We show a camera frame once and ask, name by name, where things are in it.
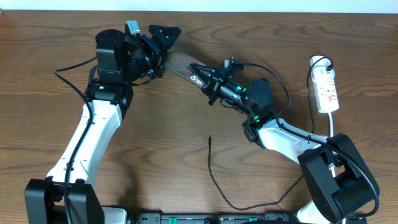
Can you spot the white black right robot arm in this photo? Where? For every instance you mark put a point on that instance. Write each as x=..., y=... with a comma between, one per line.
x=341, y=185

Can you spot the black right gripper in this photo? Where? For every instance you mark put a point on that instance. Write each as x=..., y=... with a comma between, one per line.
x=210, y=73

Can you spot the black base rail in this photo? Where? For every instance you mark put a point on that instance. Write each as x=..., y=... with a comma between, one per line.
x=217, y=218

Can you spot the white power strip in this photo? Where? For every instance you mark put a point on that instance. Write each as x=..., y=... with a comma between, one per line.
x=325, y=92

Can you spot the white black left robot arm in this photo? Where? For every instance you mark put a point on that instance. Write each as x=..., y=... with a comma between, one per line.
x=123, y=60

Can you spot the white USB charger adapter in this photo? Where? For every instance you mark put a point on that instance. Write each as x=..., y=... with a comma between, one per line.
x=322, y=73

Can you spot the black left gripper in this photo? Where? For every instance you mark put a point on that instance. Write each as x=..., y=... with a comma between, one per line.
x=160, y=54

